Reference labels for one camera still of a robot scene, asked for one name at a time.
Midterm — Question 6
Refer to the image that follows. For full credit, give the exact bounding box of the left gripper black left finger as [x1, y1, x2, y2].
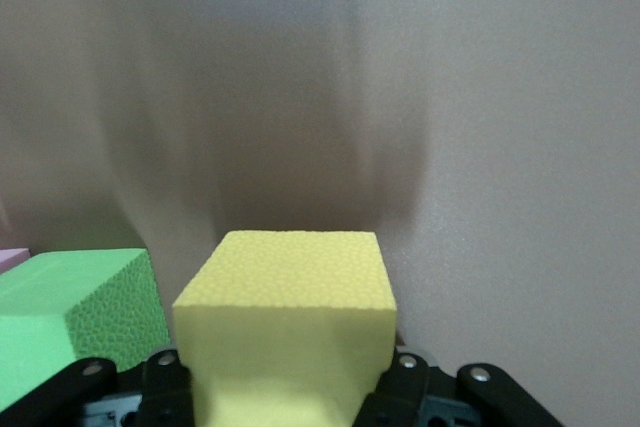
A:
[0, 346, 196, 427]

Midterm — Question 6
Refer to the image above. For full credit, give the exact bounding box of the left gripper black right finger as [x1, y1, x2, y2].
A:
[349, 344, 566, 427]

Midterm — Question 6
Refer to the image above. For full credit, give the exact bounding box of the yellow foam cube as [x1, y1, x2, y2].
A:
[171, 229, 399, 427]

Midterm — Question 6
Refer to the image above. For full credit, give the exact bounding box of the green foam cube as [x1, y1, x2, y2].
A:
[0, 246, 171, 416]

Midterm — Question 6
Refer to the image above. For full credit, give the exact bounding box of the lilac foam cube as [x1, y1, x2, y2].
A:
[0, 246, 31, 277]

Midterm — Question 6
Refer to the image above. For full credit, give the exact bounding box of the brown table cover sheet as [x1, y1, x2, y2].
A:
[0, 0, 640, 427]

